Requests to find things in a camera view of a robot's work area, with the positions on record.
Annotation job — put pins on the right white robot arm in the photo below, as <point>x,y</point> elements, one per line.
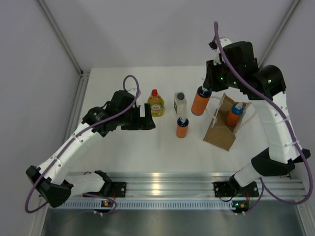
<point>265,89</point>

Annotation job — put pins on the orange pump bottle blue top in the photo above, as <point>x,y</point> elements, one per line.
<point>235,114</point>

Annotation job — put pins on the yellow dish soap bottle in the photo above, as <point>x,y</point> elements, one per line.
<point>156,103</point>

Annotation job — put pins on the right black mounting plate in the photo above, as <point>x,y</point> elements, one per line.
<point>223,189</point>

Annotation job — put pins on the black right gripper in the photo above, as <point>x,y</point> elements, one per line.
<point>211,69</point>

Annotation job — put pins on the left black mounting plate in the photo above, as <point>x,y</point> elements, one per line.
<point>117,190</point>

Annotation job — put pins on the orange pump bottle dark top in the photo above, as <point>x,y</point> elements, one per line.
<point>182,126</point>

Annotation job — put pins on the clear square bottle grey cap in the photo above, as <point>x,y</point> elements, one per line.
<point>180,104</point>

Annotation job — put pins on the brown canvas tote bag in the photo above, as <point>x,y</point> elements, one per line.
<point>219,133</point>

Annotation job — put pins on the orange pump bottle navy top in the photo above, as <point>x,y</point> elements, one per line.
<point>201,100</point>

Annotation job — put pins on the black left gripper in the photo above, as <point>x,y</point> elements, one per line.
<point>141,123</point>

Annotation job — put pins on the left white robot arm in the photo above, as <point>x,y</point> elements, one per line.
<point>51,178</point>

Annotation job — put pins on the white slotted cable duct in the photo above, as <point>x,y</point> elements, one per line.
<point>99,204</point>

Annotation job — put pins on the black mounting plate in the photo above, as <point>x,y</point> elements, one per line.
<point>117,190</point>
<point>223,189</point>

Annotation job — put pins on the aluminium frame rail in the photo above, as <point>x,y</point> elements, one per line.
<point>196,185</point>

